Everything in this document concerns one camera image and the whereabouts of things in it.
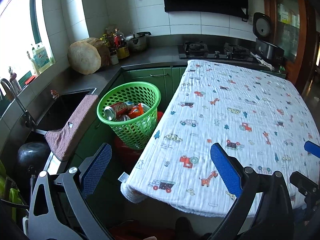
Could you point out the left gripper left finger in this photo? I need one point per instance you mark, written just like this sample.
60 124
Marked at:
93 168

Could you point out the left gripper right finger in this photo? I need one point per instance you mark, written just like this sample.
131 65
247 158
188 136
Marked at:
226 169

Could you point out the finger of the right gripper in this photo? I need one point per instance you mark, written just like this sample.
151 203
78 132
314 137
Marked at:
312 148

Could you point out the red cola can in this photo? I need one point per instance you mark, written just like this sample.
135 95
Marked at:
116 110

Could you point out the orange snack bag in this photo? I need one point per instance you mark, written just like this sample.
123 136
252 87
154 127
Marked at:
136 111

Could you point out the green kitchen cabinet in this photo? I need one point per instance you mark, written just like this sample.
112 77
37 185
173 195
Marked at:
166 79

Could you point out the pink dish towel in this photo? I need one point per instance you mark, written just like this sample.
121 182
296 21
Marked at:
63 142

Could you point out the red plastic stool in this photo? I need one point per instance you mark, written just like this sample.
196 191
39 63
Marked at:
127 154

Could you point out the printed white tablecloth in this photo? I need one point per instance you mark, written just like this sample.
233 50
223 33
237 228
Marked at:
258 118

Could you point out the chrome sink faucet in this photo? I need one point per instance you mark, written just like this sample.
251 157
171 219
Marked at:
29 120

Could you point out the green plastic basket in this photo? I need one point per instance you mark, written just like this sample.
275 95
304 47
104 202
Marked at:
136 132

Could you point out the round wooden chopping block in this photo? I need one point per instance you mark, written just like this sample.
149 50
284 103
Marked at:
88 55

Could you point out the small white condiment jar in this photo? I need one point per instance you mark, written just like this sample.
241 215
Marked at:
114 57

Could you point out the detergent jug on windowsill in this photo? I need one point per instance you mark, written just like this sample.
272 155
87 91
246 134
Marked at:
40 57

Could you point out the black rice cooker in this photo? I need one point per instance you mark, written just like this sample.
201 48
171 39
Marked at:
265 49

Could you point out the yellow label oil bottle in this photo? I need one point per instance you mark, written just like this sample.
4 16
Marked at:
120 44

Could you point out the black gas stove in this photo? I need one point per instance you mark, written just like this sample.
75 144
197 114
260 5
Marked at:
200 50

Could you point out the wooden glass cabinet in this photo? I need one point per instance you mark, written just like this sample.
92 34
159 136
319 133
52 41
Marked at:
294 30

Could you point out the steel cooking pot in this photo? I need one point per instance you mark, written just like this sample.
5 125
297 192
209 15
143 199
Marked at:
138 41

